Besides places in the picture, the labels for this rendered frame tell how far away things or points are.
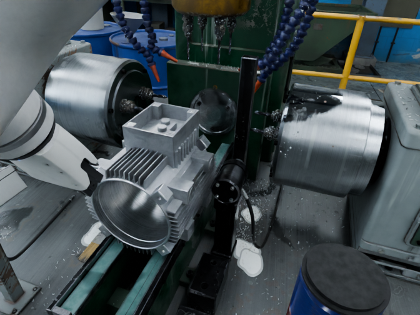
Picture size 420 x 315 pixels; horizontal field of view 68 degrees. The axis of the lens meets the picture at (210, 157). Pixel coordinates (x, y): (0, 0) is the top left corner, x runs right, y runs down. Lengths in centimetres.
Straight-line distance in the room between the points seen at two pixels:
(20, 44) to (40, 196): 84
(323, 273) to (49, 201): 86
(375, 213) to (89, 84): 72
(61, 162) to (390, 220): 63
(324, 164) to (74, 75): 64
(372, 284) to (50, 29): 25
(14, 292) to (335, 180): 69
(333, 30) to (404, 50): 175
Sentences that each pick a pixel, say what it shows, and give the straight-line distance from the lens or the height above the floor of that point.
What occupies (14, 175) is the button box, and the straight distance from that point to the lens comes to 65.
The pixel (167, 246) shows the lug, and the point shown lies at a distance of 58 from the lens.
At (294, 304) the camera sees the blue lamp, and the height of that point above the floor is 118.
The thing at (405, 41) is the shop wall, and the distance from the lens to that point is 624.
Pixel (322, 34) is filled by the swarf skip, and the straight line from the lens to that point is 486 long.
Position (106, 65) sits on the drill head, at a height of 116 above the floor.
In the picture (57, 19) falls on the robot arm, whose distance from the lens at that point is 19.
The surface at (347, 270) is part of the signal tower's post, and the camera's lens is 26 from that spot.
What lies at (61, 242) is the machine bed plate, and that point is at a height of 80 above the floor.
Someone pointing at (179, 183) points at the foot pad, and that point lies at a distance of 53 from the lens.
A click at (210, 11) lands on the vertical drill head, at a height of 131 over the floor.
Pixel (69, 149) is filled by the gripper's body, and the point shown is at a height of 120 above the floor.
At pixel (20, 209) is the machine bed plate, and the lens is 101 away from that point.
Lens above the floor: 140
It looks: 33 degrees down
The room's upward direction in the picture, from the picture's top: 2 degrees clockwise
